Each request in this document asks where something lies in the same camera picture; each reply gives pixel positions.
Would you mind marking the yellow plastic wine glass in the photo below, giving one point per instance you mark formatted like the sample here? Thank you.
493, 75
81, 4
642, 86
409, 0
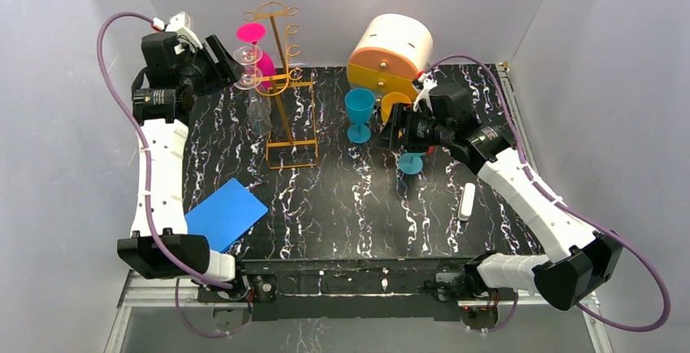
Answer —
388, 101

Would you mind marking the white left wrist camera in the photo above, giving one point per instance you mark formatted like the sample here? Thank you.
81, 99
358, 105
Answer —
181, 25

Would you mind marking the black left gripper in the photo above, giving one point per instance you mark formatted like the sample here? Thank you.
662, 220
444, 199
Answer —
214, 64

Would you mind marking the round pastel drawer cabinet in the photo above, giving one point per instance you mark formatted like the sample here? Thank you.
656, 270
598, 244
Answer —
390, 54

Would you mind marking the magenta plastic wine glass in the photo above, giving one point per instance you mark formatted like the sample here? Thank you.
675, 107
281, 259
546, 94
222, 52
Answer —
253, 33

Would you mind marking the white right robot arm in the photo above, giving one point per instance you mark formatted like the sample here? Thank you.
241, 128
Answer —
577, 258

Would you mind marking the white oblong remote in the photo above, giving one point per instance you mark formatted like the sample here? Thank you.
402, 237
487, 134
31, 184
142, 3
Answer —
466, 204

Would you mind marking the clear wine glass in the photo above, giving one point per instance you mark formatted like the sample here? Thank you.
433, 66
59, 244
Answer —
248, 55
258, 111

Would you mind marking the teal wine glass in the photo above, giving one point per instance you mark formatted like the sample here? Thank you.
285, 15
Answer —
411, 163
359, 108

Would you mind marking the blue flat card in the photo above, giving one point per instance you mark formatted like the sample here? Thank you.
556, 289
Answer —
224, 216

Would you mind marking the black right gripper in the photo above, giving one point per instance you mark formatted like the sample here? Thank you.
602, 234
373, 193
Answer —
403, 130

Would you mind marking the gold wire glass rack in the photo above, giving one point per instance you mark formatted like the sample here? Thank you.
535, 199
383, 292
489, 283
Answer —
287, 77

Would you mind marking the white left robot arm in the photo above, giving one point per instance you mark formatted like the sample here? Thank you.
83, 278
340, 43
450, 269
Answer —
163, 95

